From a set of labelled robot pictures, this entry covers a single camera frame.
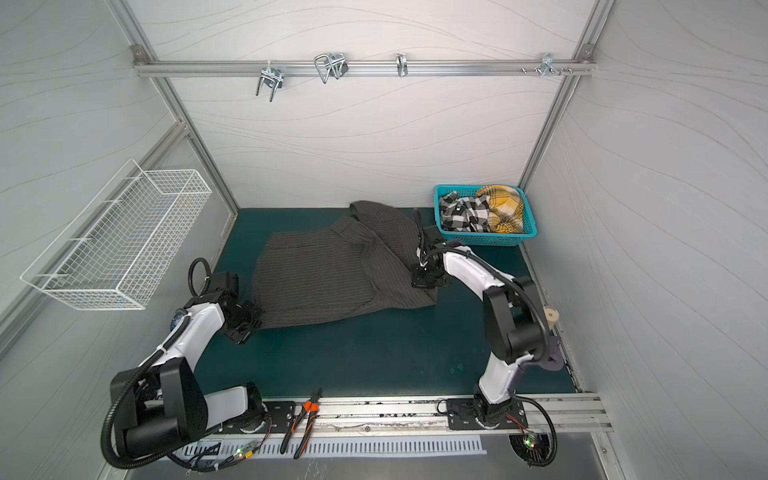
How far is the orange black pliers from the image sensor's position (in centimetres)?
70

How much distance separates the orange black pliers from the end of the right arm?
40 cm

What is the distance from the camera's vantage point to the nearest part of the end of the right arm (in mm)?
688
